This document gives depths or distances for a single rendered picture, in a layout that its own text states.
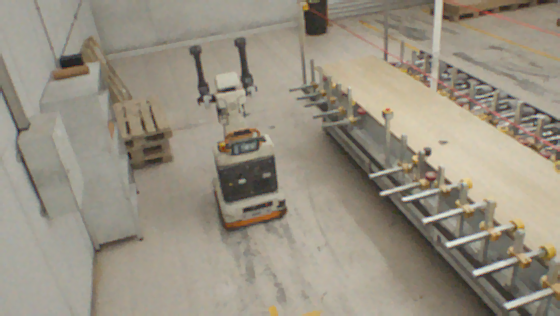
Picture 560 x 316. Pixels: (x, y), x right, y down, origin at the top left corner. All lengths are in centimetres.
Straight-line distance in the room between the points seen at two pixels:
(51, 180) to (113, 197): 121
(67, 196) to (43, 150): 37
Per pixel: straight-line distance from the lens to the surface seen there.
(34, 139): 333
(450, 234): 345
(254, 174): 442
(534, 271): 328
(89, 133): 427
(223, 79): 444
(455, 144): 408
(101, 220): 471
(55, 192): 350
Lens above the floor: 288
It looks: 30 degrees down
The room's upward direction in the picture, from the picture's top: 6 degrees counter-clockwise
